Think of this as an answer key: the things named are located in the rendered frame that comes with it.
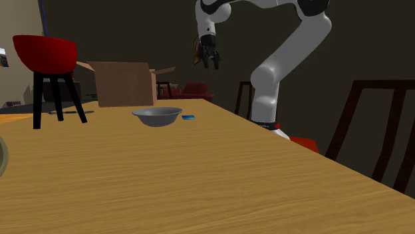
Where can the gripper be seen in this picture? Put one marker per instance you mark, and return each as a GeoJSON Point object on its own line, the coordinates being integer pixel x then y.
{"type": "Point", "coordinates": [207, 44]}

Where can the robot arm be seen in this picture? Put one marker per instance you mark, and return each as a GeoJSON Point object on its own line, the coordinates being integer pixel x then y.
{"type": "Point", "coordinates": [285, 58]}

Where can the red sofa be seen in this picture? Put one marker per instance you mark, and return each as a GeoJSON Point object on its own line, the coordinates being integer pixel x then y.
{"type": "Point", "coordinates": [194, 91]}

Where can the dark wooden chair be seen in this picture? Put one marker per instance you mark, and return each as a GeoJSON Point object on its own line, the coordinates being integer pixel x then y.
{"type": "Point", "coordinates": [382, 129]}
{"type": "Point", "coordinates": [243, 100]}

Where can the blue flat card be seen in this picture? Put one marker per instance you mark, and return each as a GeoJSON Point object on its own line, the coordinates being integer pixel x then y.
{"type": "Point", "coordinates": [188, 117]}

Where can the grey bowl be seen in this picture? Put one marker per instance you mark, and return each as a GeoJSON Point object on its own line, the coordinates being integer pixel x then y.
{"type": "Point", "coordinates": [157, 116]}

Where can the brown cardboard box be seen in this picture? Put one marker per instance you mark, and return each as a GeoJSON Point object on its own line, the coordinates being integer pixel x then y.
{"type": "Point", "coordinates": [124, 84]}

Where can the red robot stand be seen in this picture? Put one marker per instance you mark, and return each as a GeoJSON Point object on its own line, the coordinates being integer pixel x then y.
{"type": "Point", "coordinates": [306, 144]}

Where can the wooden table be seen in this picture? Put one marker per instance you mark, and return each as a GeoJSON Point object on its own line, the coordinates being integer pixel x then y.
{"type": "Point", "coordinates": [162, 178]}

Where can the red chair with black legs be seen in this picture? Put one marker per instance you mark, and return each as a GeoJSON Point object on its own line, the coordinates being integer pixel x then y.
{"type": "Point", "coordinates": [45, 55]}

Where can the grey round plate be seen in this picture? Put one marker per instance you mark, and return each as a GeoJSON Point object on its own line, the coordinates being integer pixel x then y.
{"type": "Point", "coordinates": [2, 155]}

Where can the wall picture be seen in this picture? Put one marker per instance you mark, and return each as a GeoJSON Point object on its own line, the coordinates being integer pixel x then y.
{"type": "Point", "coordinates": [3, 57]}

